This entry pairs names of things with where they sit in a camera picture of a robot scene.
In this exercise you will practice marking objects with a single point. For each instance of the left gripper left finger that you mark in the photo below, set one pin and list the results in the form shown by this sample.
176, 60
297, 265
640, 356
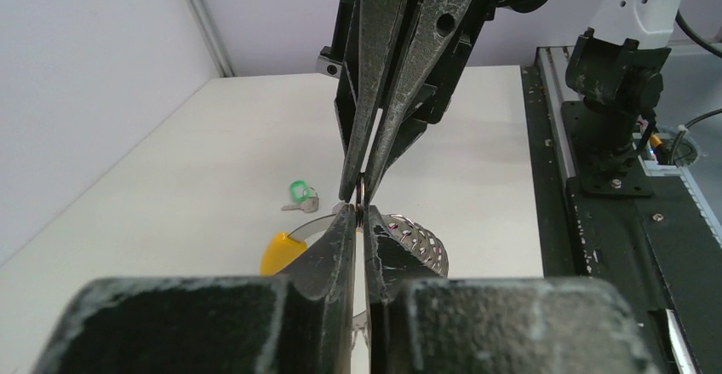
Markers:
155, 325

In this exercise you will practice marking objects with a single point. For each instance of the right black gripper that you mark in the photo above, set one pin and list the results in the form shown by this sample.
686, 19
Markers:
398, 63

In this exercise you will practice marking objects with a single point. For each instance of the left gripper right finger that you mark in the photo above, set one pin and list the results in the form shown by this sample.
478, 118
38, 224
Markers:
420, 322

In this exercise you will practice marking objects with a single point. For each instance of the large keyring with yellow grip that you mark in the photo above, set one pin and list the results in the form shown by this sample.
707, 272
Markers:
406, 241

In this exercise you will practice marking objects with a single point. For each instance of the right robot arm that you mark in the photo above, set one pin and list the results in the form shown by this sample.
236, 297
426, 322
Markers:
616, 68

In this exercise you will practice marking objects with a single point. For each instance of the key with green tag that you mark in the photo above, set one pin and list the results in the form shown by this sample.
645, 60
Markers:
303, 198

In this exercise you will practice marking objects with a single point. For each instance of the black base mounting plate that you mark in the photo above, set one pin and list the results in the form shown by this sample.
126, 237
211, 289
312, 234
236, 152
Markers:
651, 234

